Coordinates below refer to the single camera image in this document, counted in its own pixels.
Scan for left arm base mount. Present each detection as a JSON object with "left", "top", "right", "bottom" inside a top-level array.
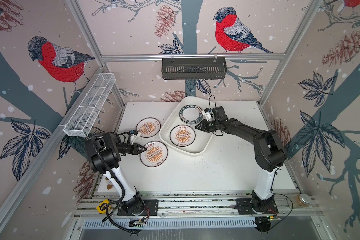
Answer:
[{"left": 117, "top": 200, "right": 159, "bottom": 217}]

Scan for small glass jar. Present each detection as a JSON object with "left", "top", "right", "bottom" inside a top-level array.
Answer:
[{"left": 293, "top": 194, "right": 312, "bottom": 208}]

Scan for orange sunburst plate front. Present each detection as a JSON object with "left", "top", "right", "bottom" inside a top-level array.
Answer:
[{"left": 170, "top": 125, "right": 196, "bottom": 147}]

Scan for orange sunburst plate back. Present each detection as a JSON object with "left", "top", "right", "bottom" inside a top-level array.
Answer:
[{"left": 136, "top": 118, "right": 161, "bottom": 138}]

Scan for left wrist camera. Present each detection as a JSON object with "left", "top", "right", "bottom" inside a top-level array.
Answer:
[{"left": 129, "top": 130, "right": 141, "bottom": 144}]

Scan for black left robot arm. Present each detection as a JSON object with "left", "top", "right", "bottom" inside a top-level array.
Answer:
[{"left": 85, "top": 132, "right": 147, "bottom": 215}]

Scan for white plastic bin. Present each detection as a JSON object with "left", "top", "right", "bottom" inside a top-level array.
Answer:
[{"left": 159, "top": 97, "right": 213, "bottom": 157}]

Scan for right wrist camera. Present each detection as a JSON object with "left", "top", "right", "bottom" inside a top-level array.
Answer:
[{"left": 202, "top": 108, "right": 214, "bottom": 122}]

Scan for black hanging wire basket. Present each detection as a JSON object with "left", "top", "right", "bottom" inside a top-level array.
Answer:
[{"left": 162, "top": 58, "right": 227, "bottom": 80}]

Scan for white mesh wall shelf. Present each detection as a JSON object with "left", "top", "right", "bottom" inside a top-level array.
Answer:
[{"left": 64, "top": 73, "right": 116, "bottom": 137}]

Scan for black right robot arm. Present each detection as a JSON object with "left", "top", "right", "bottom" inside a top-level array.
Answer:
[{"left": 196, "top": 106, "right": 287, "bottom": 214}]

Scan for aluminium frame crossbar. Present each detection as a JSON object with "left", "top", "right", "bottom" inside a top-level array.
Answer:
[{"left": 101, "top": 53, "right": 287, "bottom": 63}]

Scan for brown toy figure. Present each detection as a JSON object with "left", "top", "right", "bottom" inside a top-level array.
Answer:
[{"left": 105, "top": 178, "right": 114, "bottom": 190}]

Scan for yellow tape measure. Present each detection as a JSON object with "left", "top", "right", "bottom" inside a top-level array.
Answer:
[{"left": 96, "top": 199, "right": 111, "bottom": 214}]

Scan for green rim plate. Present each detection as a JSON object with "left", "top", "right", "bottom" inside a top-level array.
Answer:
[{"left": 179, "top": 105, "right": 203, "bottom": 125}]

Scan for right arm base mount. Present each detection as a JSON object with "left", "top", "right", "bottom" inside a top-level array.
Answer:
[{"left": 234, "top": 191, "right": 279, "bottom": 215}]

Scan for orange sunburst plate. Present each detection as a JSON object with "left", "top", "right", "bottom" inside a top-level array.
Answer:
[
  {"left": 136, "top": 118, "right": 161, "bottom": 138},
  {"left": 140, "top": 141, "right": 168, "bottom": 168},
  {"left": 170, "top": 125, "right": 196, "bottom": 147}
]

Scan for black corrugated cable hose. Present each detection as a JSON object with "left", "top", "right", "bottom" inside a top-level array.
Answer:
[{"left": 92, "top": 143, "right": 127, "bottom": 223}]

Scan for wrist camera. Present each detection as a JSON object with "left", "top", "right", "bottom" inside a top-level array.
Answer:
[
  {"left": 202, "top": 108, "right": 214, "bottom": 122},
  {"left": 129, "top": 130, "right": 141, "bottom": 144}
]

